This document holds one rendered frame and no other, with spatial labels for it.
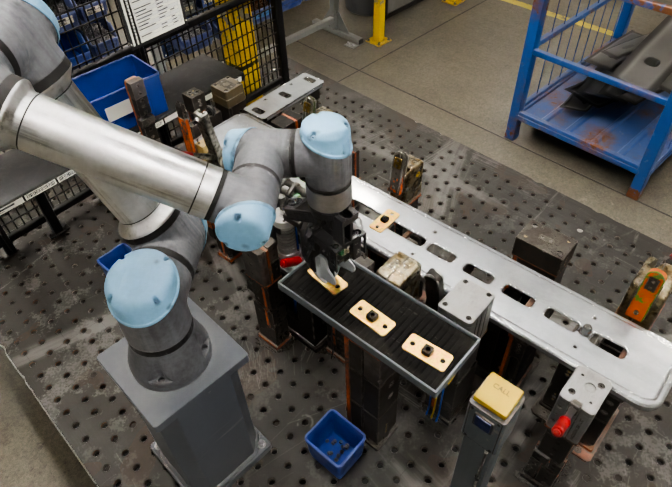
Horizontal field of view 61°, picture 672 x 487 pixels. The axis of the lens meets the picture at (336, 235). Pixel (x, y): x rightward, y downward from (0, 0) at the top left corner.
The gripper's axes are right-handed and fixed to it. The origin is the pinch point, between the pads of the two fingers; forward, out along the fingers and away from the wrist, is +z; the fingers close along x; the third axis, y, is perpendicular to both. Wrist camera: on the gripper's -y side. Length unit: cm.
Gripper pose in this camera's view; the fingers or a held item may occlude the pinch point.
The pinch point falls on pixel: (327, 272)
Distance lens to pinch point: 111.0
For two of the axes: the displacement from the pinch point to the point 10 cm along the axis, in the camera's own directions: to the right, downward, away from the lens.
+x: 7.5, -4.9, 4.5
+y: 6.6, 5.2, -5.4
